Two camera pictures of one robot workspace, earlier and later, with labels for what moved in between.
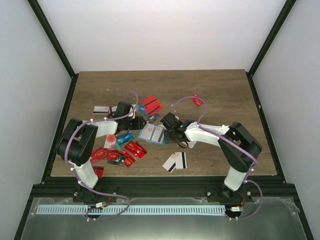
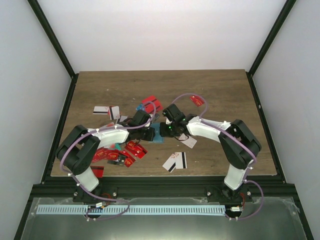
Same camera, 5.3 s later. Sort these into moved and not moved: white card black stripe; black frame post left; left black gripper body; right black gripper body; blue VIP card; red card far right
Moved: left black gripper body; right black gripper body
Not moved: white card black stripe; red card far right; black frame post left; blue VIP card
